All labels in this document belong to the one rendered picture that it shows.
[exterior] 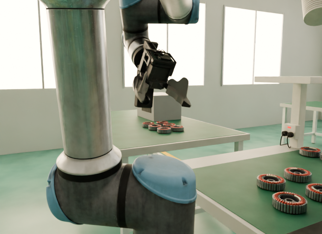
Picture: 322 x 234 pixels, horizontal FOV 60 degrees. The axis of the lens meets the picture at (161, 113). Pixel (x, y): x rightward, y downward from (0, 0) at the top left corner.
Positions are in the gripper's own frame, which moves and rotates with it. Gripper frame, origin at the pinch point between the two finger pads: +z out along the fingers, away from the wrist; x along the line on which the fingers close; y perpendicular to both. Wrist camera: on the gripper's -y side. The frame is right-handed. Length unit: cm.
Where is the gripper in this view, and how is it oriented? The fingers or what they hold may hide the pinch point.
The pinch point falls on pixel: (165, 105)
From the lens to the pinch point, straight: 63.5
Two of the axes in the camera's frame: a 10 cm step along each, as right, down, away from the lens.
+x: 9.0, 0.7, 4.3
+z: 3.0, 6.0, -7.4
